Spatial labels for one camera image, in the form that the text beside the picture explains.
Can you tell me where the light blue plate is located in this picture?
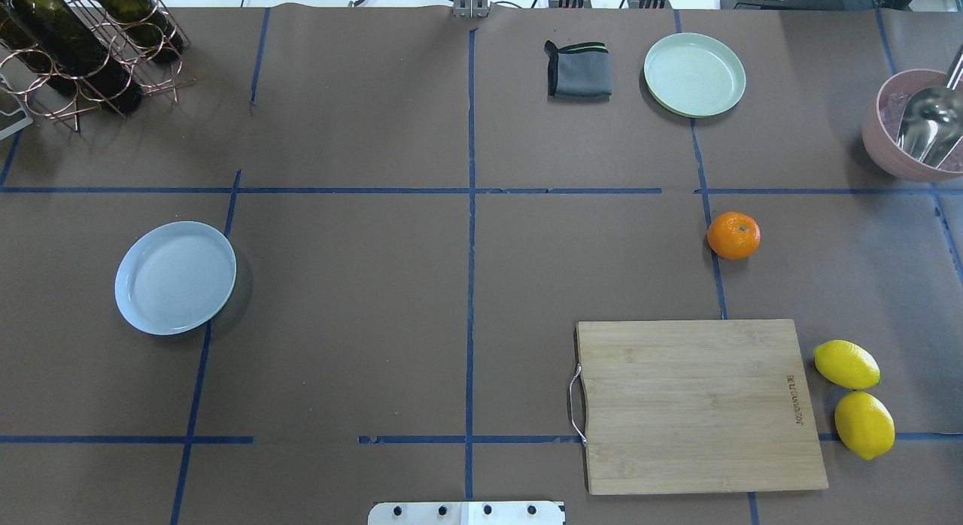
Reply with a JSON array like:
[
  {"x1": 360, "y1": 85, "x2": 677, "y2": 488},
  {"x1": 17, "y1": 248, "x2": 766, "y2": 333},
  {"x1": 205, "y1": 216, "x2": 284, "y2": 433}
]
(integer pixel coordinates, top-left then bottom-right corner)
[{"x1": 114, "y1": 221, "x2": 237, "y2": 335}]

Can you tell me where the light green plate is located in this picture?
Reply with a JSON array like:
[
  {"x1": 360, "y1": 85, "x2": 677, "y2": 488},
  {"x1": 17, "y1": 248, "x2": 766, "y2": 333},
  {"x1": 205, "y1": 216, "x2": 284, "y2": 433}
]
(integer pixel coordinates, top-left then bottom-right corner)
[{"x1": 643, "y1": 32, "x2": 747, "y2": 118}]

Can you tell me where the grey folded cloth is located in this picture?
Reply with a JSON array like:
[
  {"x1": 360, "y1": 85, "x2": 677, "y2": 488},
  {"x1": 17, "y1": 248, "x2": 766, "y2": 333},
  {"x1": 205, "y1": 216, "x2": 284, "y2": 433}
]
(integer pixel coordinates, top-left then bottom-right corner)
[{"x1": 544, "y1": 41, "x2": 612, "y2": 102}]

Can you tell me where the orange fruit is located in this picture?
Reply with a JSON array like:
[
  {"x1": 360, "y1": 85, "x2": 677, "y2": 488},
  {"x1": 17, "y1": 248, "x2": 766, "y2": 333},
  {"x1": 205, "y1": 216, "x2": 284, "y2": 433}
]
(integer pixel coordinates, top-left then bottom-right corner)
[{"x1": 707, "y1": 212, "x2": 761, "y2": 260}]

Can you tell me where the wooden cutting board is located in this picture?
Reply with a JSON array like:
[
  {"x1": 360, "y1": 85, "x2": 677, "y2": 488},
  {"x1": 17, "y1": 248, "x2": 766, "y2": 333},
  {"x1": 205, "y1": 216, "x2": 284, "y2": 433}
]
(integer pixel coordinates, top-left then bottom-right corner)
[{"x1": 573, "y1": 319, "x2": 828, "y2": 496}]

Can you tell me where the yellow lemon upper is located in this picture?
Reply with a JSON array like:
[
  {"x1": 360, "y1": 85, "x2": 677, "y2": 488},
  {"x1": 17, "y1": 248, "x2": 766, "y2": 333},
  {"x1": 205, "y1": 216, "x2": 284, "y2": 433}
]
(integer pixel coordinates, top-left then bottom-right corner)
[{"x1": 814, "y1": 339, "x2": 881, "y2": 390}]

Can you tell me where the yellow lemon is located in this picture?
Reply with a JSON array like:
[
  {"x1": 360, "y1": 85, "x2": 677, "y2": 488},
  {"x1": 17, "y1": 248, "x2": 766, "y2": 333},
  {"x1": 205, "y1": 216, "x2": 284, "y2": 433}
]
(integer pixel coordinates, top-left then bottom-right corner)
[
  {"x1": 834, "y1": 390, "x2": 895, "y2": 460},
  {"x1": 814, "y1": 339, "x2": 881, "y2": 390}
]

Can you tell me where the pink bowl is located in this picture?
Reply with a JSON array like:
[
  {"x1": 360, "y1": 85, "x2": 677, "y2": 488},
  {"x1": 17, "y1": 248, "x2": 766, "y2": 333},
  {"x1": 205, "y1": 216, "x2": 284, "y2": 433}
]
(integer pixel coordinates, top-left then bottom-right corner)
[{"x1": 862, "y1": 68, "x2": 961, "y2": 183}]

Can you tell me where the yellow lemon lower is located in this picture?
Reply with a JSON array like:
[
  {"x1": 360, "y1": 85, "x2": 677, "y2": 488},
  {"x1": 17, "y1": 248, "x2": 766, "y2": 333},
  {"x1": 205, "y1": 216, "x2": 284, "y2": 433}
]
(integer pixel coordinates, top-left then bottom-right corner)
[{"x1": 834, "y1": 390, "x2": 895, "y2": 460}]

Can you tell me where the metal scoop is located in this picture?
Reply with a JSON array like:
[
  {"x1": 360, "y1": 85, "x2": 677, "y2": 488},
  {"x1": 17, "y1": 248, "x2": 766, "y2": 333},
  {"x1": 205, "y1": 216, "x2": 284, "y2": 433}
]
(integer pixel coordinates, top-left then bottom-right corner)
[{"x1": 895, "y1": 48, "x2": 962, "y2": 168}]

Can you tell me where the dark green wine bottle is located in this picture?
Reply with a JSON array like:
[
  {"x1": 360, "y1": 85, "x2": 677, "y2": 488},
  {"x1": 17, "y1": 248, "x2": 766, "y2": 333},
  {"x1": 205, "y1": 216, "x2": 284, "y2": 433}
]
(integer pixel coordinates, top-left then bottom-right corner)
[{"x1": 2, "y1": 0, "x2": 142, "y2": 116}]

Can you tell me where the aluminium frame post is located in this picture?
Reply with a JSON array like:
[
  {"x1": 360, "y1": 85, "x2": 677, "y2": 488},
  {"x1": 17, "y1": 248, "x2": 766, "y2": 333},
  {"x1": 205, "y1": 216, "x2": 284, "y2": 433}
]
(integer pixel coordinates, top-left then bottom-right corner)
[{"x1": 453, "y1": 0, "x2": 491, "y2": 18}]

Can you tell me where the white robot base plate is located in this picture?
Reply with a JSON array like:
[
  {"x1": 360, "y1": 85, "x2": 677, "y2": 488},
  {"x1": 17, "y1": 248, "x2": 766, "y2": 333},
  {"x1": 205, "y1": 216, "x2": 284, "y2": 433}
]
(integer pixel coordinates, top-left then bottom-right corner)
[{"x1": 367, "y1": 500, "x2": 567, "y2": 524}]

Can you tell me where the copper wire bottle rack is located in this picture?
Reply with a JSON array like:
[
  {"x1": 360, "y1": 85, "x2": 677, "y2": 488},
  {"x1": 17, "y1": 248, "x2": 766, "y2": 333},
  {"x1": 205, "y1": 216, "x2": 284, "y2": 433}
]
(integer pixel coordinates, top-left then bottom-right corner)
[{"x1": 2, "y1": 0, "x2": 197, "y2": 132}]

